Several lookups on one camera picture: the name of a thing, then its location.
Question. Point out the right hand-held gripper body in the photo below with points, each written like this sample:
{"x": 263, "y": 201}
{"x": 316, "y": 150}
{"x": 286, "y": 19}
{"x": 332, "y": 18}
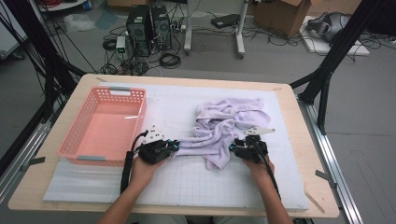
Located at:
{"x": 252, "y": 149}

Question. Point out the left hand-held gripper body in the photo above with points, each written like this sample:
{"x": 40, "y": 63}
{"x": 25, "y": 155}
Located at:
{"x": 154, "y": 151}

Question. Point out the lilac printed towel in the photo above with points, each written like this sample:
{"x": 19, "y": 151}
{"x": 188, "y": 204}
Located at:
{"x": 218, "y": 124}

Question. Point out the pink plastic basket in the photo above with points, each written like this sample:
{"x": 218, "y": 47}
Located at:
{"x": 102, "y": 133}

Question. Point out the person's left hand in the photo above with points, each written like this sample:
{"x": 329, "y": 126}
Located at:
{"x": 143, "y": 172}

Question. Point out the person's right hand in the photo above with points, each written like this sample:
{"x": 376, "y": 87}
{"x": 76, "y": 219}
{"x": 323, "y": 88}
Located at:
{"x": 260, "y": 172}

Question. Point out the white foam mat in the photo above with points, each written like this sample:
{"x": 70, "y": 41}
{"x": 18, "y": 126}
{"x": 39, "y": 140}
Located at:
{"x": 186, "y": 186}

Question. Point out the person's grey clothing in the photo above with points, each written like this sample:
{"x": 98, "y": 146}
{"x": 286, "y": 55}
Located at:
{"x": 168, "y": 221}

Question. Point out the grey ribbed foam sheet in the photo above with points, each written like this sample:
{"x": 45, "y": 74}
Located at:
{"x": 81, "y": 183}

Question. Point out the small white device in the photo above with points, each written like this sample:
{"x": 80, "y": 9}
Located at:
{"x": 120, "y": 46}

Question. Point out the white metal stand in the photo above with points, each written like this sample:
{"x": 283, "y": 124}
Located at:
{"x": 187, "y": 31}

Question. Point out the black computer tower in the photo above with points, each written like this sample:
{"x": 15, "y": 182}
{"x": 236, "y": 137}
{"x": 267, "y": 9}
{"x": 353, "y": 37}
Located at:
{"x": 162, "y": 28}
{"x": 138, "y": 31}

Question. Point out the white power strip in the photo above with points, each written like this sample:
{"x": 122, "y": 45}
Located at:
{"x": 179, "y": 27}

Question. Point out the white floor board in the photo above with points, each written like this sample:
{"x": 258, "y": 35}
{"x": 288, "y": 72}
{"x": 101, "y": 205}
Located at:
{"x": 317, "y": 46}

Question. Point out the black flat box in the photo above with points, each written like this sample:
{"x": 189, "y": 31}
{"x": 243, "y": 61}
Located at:
{"x": 225, "y": 20}

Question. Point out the open cardboard box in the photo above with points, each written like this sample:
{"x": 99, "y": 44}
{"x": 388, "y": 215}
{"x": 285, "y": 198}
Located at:
{"x": 280, "y": 15}

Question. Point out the grey bag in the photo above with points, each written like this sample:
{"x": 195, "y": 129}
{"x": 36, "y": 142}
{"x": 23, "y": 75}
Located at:
{"x": 330, "y": 26}

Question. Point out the clear plastic bag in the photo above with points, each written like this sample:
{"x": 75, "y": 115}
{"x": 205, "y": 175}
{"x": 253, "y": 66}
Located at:
{"x": 79, "y": 22}

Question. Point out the flat cardboard box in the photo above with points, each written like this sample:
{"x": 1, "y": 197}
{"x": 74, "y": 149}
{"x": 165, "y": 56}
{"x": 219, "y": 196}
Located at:
{"x": 336, "y": 6}

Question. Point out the white round table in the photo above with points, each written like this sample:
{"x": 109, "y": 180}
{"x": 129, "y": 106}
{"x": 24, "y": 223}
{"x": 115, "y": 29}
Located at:
{"x": 68, "y": 5}

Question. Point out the white cabinet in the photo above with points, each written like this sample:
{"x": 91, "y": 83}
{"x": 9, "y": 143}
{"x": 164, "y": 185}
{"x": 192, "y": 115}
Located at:
{"x": 9, "y": 34}

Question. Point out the aluminium rail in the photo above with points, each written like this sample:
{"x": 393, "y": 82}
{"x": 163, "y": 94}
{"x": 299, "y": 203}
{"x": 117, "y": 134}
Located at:
{"x": 325, "y": 149}
{"x": 34, "y": 140}

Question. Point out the grey metal bracket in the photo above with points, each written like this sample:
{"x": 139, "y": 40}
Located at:
{"x": 34, "y": 161}
{"x": 327, "y": 178}

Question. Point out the black metal frame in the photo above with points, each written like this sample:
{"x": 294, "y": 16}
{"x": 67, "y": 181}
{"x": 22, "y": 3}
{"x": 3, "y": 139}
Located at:
{"x": 51, "y": 62}
{"x": 339, "y": 46}

